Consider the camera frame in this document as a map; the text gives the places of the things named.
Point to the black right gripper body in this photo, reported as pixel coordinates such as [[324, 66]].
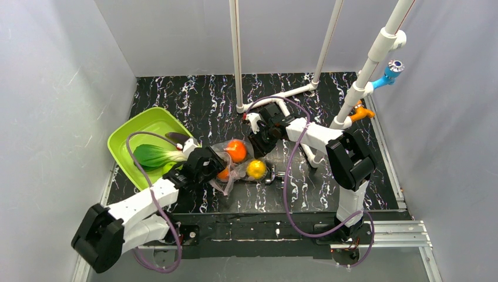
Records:
[[259, 141]]

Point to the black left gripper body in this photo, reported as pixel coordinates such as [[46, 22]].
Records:
[[212, 168]]

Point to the yellow green fake mango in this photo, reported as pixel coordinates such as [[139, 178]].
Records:
[[224, 175]]

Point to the orange fake fruit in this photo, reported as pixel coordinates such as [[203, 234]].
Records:
[[237, 150]]

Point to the clear zip top bag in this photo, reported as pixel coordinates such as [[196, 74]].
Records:
[[237, 170]]

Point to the purple fake eggplant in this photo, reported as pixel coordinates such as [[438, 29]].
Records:
[[177, 137]]

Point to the green fake leafy vegetable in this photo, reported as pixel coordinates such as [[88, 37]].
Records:
[[152, 157]]

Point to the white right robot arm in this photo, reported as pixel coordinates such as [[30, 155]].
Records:
[[351, 160]]

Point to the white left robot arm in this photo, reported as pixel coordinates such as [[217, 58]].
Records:
[[105, 233]]

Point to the yellow fake fruit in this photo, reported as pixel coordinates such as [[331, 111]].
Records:
[[256, 169]]

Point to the orange tap valve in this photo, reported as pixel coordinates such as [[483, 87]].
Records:
[[361, 112]]

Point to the blue tap valve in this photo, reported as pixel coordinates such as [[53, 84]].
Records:
[[393, 69]]

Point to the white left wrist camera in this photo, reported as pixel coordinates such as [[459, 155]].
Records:
[[188, 146]]

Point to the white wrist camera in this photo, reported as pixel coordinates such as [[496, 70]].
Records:
[[188, 146], [252, 120]]

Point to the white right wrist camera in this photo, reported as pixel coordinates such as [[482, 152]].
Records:
[[252, 120]]

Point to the aluminium frame rail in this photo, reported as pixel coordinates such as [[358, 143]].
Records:
[[267, 249]]

